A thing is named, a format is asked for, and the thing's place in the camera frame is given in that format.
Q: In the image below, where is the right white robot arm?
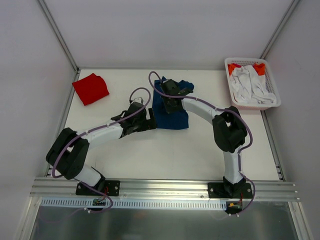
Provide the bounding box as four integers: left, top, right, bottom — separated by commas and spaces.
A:
159, 79, 248, 198

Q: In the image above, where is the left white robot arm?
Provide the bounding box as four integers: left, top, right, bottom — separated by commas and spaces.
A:
45, 101, 157, 196

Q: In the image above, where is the white slotted cable duct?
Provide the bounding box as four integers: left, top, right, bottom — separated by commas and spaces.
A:
40, 197, 227, 211

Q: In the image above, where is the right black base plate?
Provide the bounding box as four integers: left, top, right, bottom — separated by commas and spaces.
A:
207, 182, 253, 199

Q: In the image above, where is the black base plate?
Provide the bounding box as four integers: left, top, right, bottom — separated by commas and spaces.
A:
207, 182, 253, 199
75, 179, 121, 197

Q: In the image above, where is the white plastic basket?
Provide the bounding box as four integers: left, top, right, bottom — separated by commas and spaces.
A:
224, 57, 281, 111

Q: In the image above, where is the folded red t shirt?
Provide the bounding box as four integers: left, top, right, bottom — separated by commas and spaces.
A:
72, 73, 110, 106

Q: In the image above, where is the white t shirt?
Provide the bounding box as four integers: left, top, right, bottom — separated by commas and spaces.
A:
229, 65, 277, 105

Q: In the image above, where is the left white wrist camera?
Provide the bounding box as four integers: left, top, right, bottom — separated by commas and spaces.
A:
130, 97, 144, 105

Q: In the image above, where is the blue t shirt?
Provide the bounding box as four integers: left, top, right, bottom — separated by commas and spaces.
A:
152, 80, 195, 130

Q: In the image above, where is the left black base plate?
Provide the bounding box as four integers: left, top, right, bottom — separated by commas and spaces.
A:
75, 179, 121, 197

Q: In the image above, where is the aluminium mounting rail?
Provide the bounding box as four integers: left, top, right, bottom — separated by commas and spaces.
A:
29, 177, 301, 202

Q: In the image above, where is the orange t shirt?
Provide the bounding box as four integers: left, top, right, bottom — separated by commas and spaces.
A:
227, 63, 266, 76

